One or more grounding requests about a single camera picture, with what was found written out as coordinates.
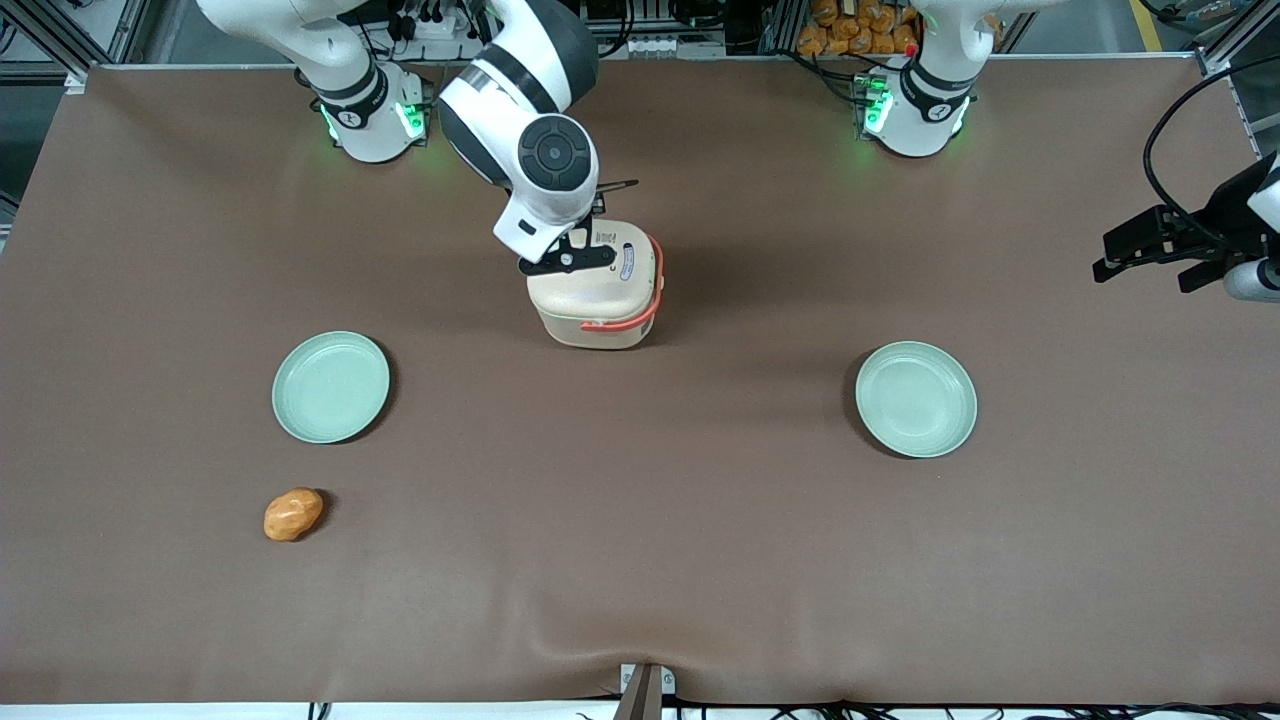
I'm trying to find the mint green round plate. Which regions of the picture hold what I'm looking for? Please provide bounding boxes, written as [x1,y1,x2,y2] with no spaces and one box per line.
[272,331,391,445]
[855,341,978,459]

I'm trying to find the cream rice cooker orange handle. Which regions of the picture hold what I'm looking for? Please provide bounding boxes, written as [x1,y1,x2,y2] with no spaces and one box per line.
[527,218,666,351]

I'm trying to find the pile of orange bags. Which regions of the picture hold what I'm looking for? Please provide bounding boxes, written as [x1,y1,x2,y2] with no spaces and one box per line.
[796,0,921,58]

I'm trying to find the aluminium frame profile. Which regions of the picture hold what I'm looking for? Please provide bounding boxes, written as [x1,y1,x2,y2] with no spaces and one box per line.
[1195,0,1280,79]
[0,0,151,96]

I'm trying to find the brown table cover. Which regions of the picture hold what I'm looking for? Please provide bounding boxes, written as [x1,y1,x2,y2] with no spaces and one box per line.
[0,55,1280,706]

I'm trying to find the white power strip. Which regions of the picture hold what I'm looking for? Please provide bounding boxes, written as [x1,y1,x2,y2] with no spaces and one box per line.
[388,5,479,41]

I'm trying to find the brown potato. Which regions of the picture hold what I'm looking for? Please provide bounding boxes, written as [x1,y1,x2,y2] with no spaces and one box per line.
[264,487,325,543]

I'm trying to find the black looped cable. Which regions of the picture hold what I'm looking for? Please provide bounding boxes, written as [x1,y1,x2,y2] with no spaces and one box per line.
[1143,55,1280,251]

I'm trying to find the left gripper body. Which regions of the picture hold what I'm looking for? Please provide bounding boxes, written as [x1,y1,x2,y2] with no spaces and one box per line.
[1205,150,1280,263]

